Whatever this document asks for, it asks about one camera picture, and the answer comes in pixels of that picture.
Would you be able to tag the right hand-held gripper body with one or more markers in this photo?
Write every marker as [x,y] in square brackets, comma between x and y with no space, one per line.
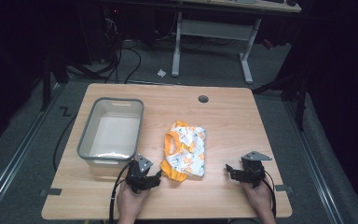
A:
[253,169]

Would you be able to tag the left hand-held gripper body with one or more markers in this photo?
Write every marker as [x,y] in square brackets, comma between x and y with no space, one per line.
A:
[136,177]

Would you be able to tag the orange patterned child's garment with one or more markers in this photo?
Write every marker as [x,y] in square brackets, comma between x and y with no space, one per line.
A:
[186,152]

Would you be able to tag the person's left hand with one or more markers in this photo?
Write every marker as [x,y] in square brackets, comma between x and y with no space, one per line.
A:
[130,202]

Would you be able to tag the person's right hand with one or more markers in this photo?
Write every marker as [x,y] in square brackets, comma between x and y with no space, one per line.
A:
[258,199]

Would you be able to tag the white plastic basin grey rim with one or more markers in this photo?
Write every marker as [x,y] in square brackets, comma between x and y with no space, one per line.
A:
[113,132]

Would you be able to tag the grey table edge tab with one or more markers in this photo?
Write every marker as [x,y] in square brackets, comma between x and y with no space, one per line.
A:
[51,192]

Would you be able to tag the black metal stand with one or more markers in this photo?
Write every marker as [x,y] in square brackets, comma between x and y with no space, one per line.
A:
[46,81]
[298,93]

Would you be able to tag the crumpled white paper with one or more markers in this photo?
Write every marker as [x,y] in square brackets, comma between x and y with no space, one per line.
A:
[161,73]

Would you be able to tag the white-framed wooden desk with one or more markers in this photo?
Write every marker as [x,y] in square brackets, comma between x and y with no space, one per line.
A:
[213,29]

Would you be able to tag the dark computer tower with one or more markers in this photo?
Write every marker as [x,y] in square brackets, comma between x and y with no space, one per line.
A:
[98,34]

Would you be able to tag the metal floor rail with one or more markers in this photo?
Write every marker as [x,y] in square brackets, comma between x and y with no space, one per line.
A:
[15,155]
[313,161]

